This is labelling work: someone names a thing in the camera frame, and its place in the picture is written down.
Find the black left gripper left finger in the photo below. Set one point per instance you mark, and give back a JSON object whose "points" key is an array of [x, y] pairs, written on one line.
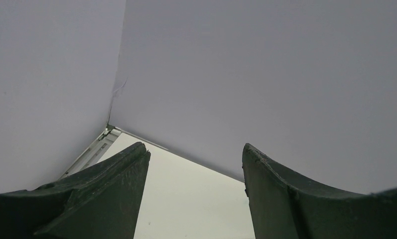
{"points": [[99, 202]]}

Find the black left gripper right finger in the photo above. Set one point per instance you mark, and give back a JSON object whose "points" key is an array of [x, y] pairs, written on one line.
{"points": [[285, 204]]}

